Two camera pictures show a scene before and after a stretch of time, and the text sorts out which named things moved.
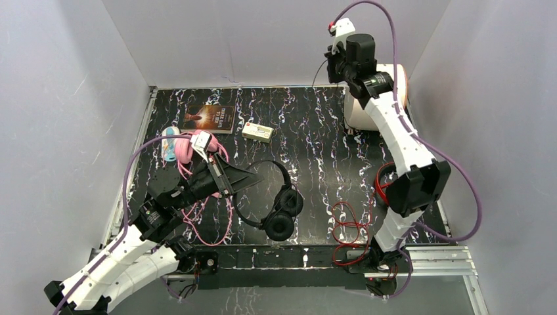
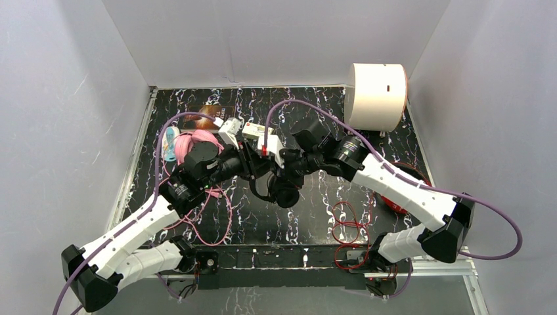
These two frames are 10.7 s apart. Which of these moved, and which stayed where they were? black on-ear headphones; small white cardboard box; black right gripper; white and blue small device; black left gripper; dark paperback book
Moved: black on-ear headphones; black left gripper; black right gripper
Stayed: white and blue small device; small white cardboard box; dark paperback book
